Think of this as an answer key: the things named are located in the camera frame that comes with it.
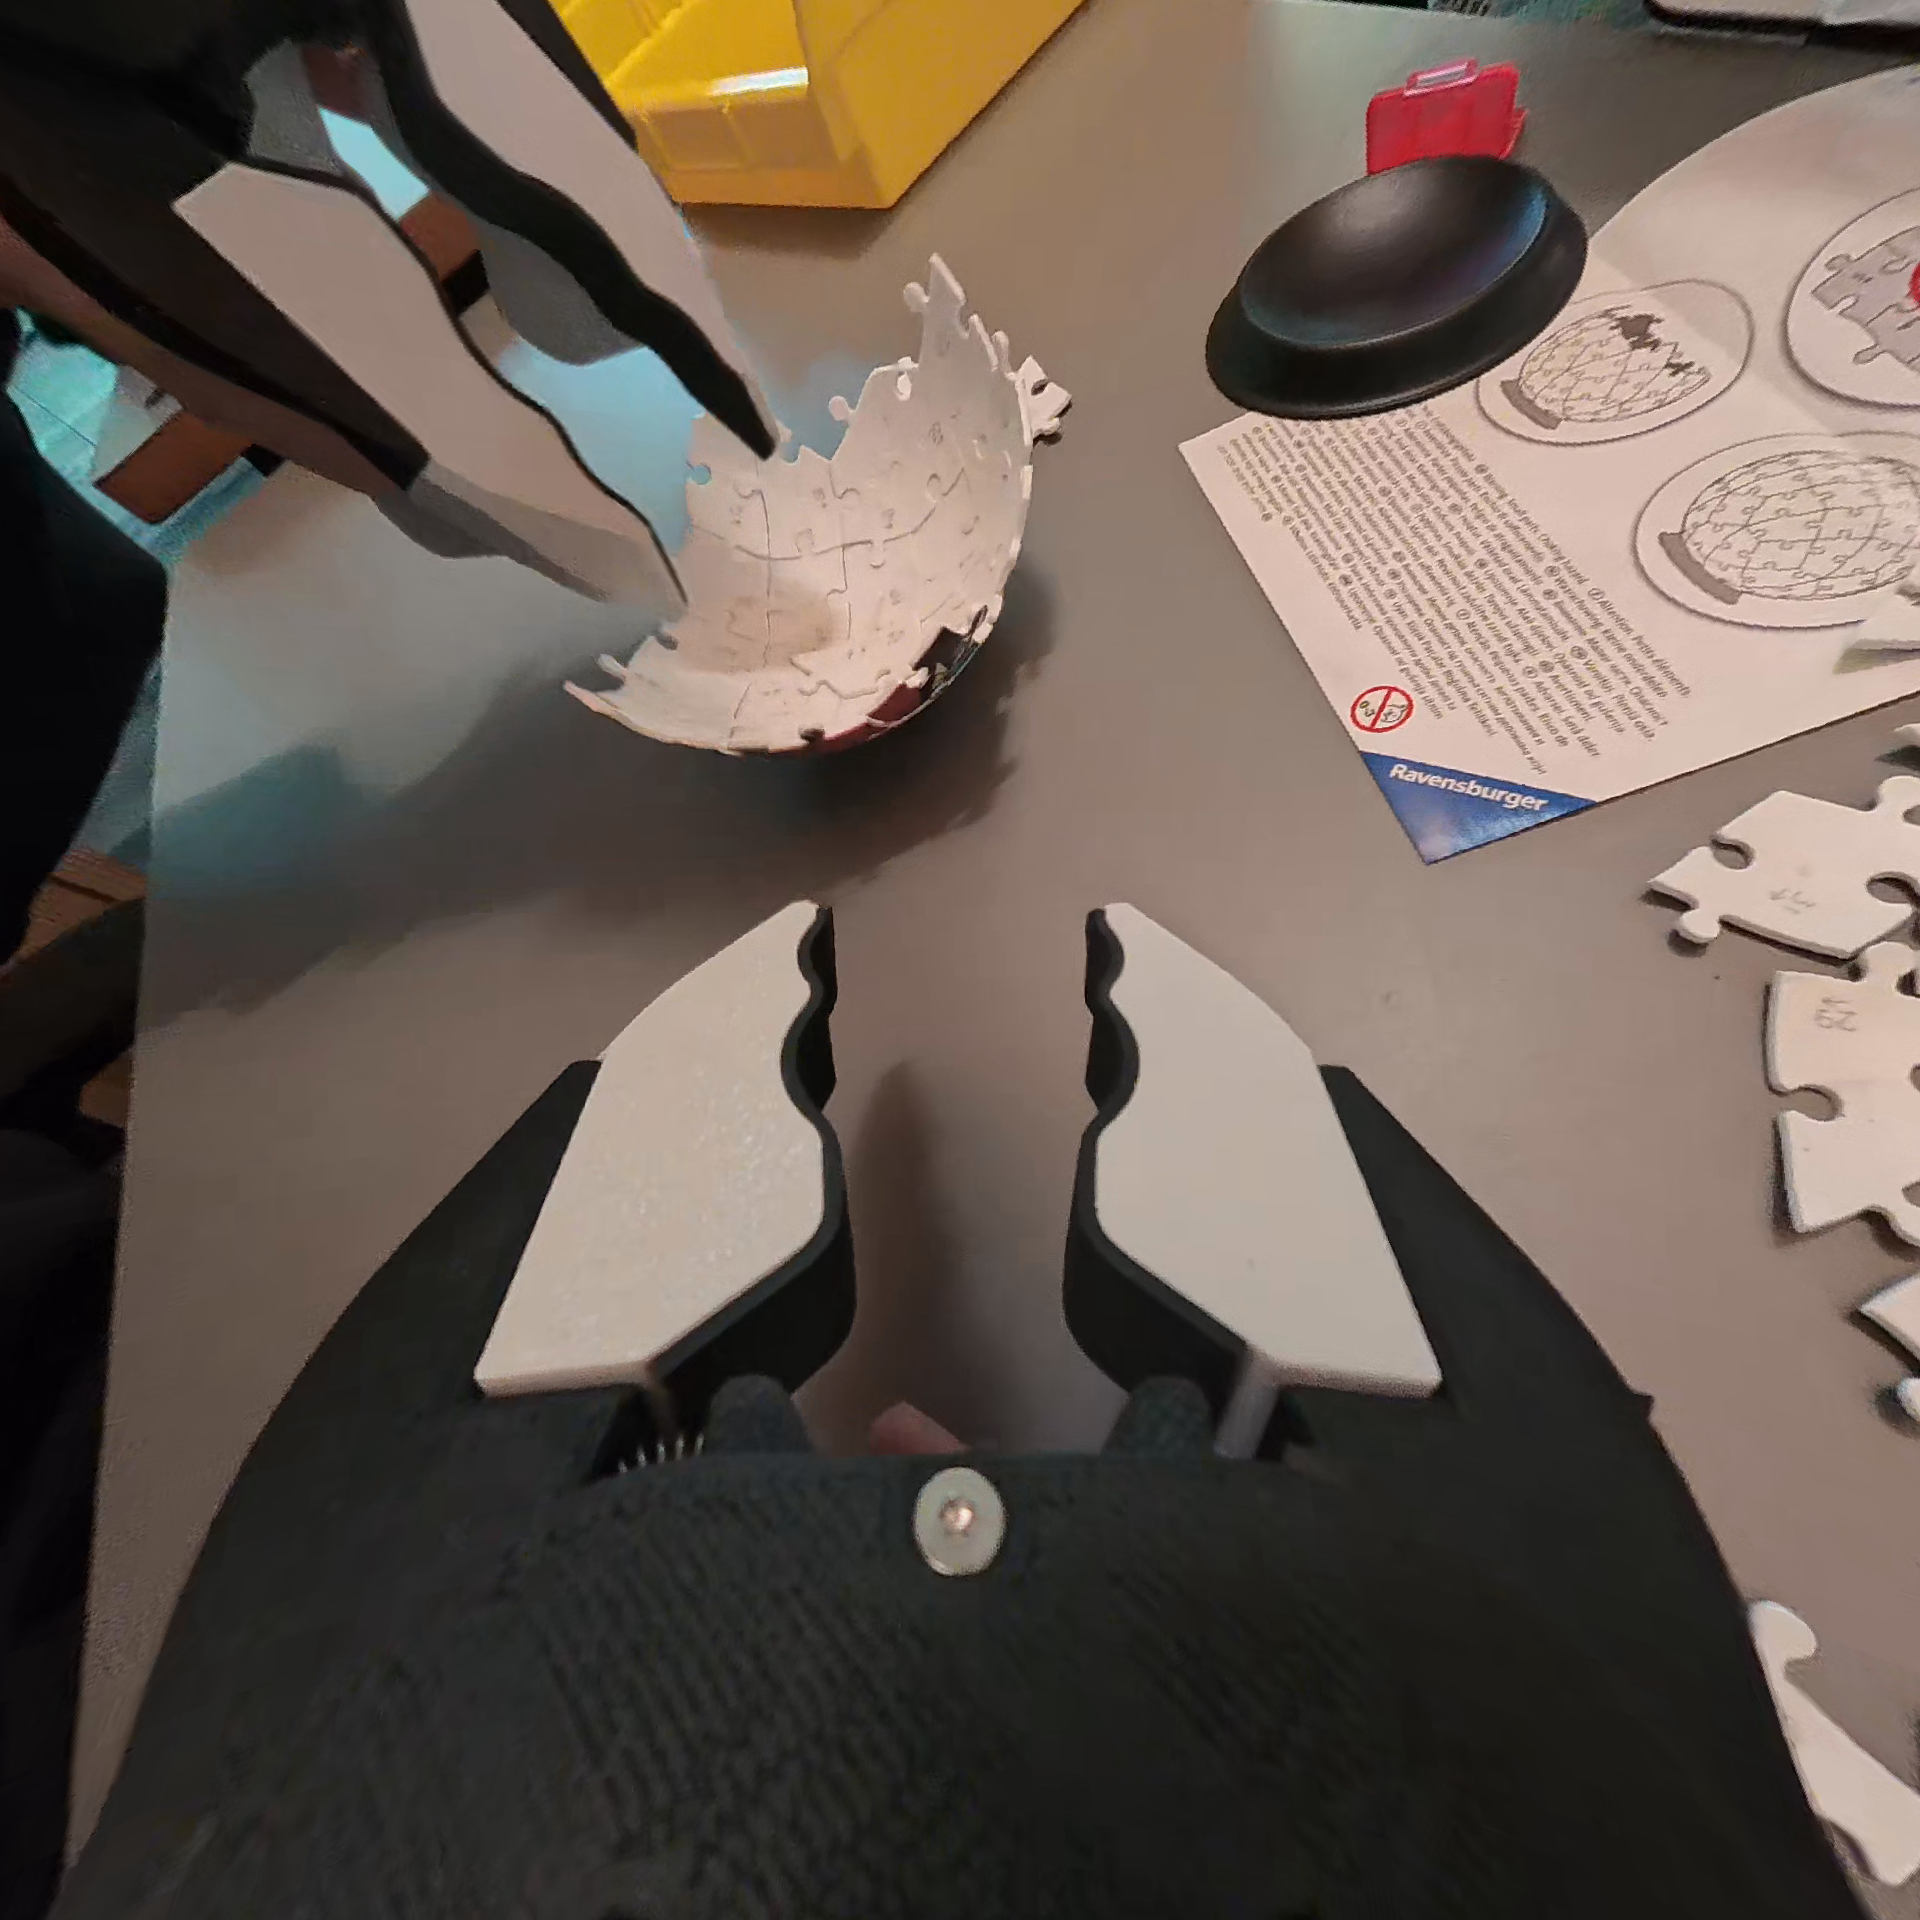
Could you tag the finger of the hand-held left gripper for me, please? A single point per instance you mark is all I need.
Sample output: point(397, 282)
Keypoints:
point(359, 317)
point(570, 164)

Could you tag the black round puzzle stand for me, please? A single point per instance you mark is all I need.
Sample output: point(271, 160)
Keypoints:
point(1395, 284)

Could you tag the half-built white puzzle ball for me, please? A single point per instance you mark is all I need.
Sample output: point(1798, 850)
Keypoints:
point(869, 556)

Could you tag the small red plastic case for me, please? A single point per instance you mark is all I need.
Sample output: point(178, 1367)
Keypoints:
point(1440, 129)

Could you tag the yellow plastic bin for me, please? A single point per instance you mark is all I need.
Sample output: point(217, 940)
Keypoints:
point(780, 107)

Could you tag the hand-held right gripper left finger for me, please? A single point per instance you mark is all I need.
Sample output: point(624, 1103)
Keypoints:
point(660, 1201)

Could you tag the white paper instruction sheet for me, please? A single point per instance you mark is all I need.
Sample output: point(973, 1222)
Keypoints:
point(1501, 599)

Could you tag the pile of loose puzzle pieces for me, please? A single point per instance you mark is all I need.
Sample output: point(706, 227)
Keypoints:
point(1801, 885)

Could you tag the person's dark clothing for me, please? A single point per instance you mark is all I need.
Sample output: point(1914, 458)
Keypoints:
point(58, 676)

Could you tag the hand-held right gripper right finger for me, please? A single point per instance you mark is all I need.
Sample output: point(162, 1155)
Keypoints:
point(1243, 1201)

